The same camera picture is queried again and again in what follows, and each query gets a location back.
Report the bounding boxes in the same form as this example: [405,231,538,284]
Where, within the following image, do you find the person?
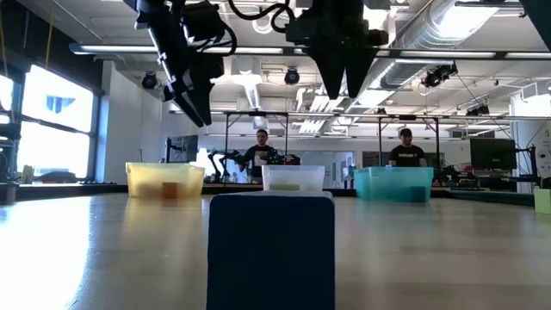
[243,128,276,184]
[388,127,428,168]

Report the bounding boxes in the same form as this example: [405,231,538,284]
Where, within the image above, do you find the green cube block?
[533,188,551,215]

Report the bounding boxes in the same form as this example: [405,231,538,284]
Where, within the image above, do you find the black ceiling camera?
[466,102,492,118]
[283,66,301,86]
[420,62,459,90]
[140,71,158,90]

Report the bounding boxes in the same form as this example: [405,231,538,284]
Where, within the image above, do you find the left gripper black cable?
[200,21,238,57]

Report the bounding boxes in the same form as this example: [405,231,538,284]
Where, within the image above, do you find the black metal station frame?
[223,110,289,174]
[377,114,441,182]

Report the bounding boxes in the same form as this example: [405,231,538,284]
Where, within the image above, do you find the blue cube block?
[408,185,427,203]

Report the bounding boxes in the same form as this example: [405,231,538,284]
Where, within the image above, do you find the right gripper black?
[286,0,390,100]

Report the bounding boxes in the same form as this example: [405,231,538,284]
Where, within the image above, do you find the bright window pane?
[19,64,100,180]
[0,75,14,126]

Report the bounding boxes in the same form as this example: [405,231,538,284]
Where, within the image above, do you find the black equipment stand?
[0,122,22,184]

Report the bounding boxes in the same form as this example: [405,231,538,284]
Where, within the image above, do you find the yellow plastic bin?
[124,162,206,200]

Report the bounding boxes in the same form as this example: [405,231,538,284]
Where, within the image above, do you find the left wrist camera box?
[191,53,226,84]

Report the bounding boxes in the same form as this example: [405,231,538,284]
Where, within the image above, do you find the white cable coil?
[251,16,276,35]

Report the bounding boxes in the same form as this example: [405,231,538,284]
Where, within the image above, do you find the long ceiling light bar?
[68,41,548,60]

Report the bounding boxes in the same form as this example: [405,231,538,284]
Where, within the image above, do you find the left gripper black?
[145,16,215,128]

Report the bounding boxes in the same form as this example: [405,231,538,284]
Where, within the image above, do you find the clear plastic bin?
[261,164,326,193]

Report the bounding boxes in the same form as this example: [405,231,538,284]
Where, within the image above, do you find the teal plastic bin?
[353,166,434,203]

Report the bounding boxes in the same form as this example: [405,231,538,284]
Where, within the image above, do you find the black aluminium table frame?
[0,183,536,207]

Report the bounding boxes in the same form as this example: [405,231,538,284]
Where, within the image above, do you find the black computer monitor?
[469,137,517,171]
[165,134,200,164]

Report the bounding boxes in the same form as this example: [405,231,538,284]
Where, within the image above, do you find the blue rectangular block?
[206,191,336,310]

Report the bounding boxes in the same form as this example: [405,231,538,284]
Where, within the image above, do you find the silver ventilation duct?
[387,0,500,90]

